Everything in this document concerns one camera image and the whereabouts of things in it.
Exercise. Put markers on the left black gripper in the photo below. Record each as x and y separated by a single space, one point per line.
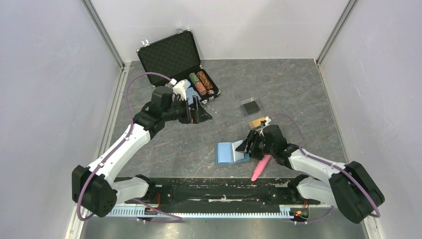
197 115

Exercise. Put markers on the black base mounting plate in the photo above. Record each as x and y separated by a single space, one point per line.
269 190

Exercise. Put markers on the black poker chip case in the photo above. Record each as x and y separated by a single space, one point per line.
176 56

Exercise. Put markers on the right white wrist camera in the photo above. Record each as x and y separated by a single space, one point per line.
265 122

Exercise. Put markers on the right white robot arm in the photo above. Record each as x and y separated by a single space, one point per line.
347 187

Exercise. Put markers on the pink cylindrical tool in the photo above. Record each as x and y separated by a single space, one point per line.
260 167

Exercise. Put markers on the pink poker chip stack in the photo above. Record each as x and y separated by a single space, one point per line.
201 88

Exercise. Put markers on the gold card stack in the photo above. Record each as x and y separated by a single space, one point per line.
257 122

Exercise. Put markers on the blue leather card holder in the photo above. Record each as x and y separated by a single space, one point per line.
225 153

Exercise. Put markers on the orange brown chip stack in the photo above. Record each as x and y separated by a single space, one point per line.
205 80

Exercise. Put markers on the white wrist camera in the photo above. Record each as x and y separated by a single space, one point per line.
265 122
180 87

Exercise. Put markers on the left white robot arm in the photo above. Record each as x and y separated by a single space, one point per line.
94 187

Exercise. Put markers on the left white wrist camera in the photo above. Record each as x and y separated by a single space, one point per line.
180 87

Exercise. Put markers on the white cable duct strip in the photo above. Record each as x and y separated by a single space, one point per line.
140 211

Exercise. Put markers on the clear card box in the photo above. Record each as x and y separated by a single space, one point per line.
264 110

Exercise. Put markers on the green poker chip stack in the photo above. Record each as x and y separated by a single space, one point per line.
194 78

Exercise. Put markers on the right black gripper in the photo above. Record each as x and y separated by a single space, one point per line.
254 136

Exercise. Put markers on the blue playing card deck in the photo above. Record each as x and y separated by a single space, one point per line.
191 93

